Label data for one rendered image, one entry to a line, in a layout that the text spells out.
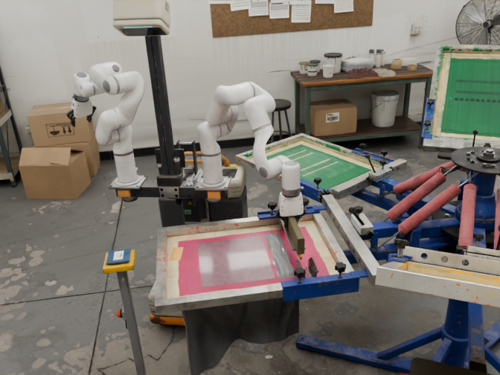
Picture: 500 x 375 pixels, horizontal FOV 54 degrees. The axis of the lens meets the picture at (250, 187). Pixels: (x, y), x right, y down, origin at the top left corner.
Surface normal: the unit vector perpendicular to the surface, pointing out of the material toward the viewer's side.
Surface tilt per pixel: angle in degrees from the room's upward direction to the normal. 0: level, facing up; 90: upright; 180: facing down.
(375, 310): 0
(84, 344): 0
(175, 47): 90
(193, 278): 0
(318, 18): 90
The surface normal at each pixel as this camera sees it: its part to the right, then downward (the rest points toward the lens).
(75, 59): 0.15, 0.43
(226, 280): -0.04, -0.90
